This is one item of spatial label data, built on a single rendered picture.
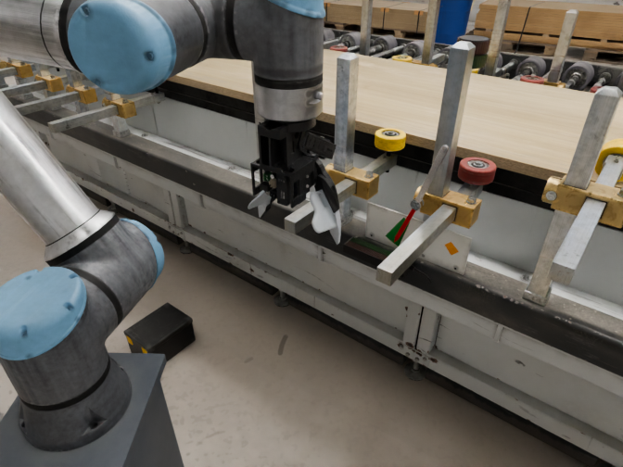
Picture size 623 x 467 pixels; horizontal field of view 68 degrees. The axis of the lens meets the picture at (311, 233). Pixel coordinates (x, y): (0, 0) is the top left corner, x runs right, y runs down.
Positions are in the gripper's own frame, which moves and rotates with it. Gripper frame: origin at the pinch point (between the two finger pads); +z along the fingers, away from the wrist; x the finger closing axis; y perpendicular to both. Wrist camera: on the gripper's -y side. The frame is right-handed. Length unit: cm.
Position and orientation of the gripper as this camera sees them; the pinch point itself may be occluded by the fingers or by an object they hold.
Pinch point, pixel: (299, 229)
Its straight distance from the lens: 75.7
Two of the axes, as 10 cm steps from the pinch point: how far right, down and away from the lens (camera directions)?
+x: 8.5, 2.9, -4.4
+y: -5.3, 4.7, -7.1
